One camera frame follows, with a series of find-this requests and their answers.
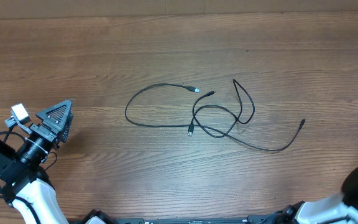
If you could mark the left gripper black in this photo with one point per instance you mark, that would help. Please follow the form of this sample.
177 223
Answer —
48 134

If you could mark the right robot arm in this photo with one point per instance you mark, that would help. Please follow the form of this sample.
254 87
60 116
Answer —
341 207

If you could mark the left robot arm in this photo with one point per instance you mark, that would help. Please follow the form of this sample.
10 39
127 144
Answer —
24 147

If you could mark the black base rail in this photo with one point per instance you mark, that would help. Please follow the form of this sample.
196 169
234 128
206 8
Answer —
97 216

